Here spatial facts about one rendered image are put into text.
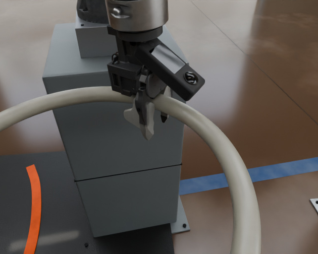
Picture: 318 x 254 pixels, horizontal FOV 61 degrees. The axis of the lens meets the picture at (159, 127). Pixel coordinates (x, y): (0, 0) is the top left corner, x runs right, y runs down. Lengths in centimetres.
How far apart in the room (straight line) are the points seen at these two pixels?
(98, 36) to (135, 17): 41
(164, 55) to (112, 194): 77
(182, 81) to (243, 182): 17
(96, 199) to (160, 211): 31
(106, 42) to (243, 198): 60
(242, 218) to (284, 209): 123
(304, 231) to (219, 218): 39
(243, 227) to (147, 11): 29
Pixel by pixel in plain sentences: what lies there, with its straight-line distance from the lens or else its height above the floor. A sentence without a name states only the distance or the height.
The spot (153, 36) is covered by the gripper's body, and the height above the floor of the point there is 104.
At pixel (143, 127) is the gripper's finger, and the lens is 49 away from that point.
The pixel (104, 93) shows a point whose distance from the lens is 52.
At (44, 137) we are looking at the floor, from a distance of 192.
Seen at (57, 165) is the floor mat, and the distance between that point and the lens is 169.
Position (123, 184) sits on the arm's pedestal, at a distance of 106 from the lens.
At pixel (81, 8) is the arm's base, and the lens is 85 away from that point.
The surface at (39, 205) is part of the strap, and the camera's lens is 153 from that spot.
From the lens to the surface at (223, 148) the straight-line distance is 39.
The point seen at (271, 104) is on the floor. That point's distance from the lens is 224.
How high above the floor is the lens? 120
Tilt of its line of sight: 40 degrees down
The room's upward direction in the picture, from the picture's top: straight up
